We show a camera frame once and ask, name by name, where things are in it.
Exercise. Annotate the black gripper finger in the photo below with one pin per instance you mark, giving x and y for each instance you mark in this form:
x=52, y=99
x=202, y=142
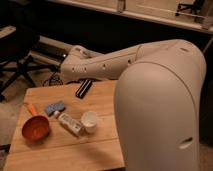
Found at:
x=84, y=83
x=86, y=89

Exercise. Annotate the white glue bottle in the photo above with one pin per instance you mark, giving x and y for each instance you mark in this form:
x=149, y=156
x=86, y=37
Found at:
x=69, y=123

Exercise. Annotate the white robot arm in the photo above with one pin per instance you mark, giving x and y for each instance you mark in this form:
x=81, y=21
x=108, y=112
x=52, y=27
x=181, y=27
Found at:
x=156, y=100

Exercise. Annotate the orange plastic ladle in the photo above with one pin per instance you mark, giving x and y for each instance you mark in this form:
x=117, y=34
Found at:
x=37, y=127

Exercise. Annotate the black office chair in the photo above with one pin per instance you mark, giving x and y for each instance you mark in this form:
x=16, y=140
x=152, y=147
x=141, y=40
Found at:
x=15, y=48

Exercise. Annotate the black chair in background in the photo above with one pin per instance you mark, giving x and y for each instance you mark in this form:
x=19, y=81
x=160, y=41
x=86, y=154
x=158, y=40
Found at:
x=194, y=8

